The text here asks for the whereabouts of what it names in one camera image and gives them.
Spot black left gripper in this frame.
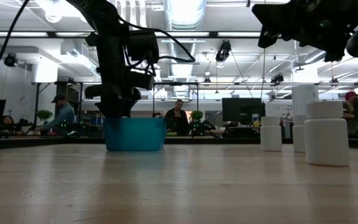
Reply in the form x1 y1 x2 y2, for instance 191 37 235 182
84 67 155 118

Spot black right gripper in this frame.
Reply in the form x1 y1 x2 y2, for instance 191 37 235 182
252 0 358 62

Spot white plastic pill bottle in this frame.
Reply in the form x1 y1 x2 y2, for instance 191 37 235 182
303 100 350 167
260 116 283 152
292 114 307 154

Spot blue plastic basket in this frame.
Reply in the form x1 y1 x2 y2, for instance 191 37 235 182
103 117 167 152

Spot person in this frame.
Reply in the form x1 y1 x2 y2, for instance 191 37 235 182
40 95 76 135
0 114 17 133
163 98 191 137
342 90 358 131

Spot small green potted plant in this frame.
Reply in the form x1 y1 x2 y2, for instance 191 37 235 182
190 110 204 124
35 109 54 124

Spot white building column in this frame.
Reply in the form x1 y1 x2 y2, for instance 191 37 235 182
291 67 319 116

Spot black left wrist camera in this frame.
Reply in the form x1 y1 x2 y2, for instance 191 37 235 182
126 29 160 65

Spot black metal table frame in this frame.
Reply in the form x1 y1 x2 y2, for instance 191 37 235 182
0 136 358 152

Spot silver ventilation duct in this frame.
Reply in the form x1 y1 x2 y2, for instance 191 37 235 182
163 0 207 100

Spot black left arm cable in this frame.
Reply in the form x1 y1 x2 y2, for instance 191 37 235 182
118 15 196 63

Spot black hanging cable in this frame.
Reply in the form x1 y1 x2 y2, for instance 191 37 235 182
0 0 30 90

